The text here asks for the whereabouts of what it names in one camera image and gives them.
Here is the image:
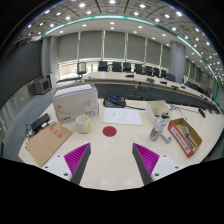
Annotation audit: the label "small white carton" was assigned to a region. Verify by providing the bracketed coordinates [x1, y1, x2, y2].
[160, 129, 173, 144]

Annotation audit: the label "white cardboard organizer box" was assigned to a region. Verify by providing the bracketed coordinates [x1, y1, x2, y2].
[144, 100, 173, 125]

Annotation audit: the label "grey boxy monitor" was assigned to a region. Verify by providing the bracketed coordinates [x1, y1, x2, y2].
[32, 77, 52, 96]

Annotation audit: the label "black power adapter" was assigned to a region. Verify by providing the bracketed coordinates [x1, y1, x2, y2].
[29, 112, 52, 132]

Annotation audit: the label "white printed paper sheet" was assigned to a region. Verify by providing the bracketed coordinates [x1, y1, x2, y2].
[102, 107, 143, 127]

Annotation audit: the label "white mug with yellow print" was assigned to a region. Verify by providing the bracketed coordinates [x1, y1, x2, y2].
[75, 114, 92, 135]

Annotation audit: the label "grey board eraser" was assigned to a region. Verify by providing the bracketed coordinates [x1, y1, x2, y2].
[182, 125, 191, 137]

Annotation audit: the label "red-sided open cardboard box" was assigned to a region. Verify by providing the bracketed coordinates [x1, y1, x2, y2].
[167, 117, 203, 159]

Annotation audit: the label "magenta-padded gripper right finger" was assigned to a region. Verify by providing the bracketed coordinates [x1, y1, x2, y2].
[131, 142, 181, 186]

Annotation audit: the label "round ceiling lights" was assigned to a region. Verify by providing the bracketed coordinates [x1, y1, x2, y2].
[26, 0, 224, 76]

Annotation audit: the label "long curved conference desk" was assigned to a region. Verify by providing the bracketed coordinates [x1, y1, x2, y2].
[56, 70, 221, 113]

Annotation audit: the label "row of black office chairs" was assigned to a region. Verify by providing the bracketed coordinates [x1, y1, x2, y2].
[76, 60, 177, 83]

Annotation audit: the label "clear black-capped water bottle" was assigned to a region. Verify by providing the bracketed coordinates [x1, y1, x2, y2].
[149, 112, 170, 142]

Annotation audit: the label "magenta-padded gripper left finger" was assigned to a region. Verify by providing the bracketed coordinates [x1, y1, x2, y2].
[41, 142, 92, 186]

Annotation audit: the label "white copy paper carton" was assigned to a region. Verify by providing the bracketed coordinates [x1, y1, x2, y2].
[51, 82, 100, 125]

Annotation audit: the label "flat round red coaster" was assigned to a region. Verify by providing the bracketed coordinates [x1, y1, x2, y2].
[102, 125, 118, 138]

